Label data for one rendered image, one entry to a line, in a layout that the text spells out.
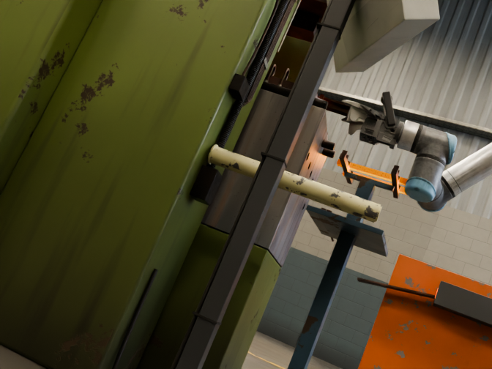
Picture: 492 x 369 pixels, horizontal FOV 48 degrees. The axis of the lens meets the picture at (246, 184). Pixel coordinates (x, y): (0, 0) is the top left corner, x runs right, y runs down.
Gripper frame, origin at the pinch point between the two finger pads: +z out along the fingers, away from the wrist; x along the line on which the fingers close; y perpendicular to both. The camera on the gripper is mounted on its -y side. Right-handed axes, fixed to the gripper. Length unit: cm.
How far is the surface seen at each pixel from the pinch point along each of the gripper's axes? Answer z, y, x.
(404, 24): -16, 7, -68
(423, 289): -73, -2, 333
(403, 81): 32, -396, 755
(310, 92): -2, 24, -60
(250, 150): 18.0, 27.9, -16.2
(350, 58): -4.8, 7.4, -48.4
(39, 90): 66, 40, -50
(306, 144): 3.2, 20.6, -16.2
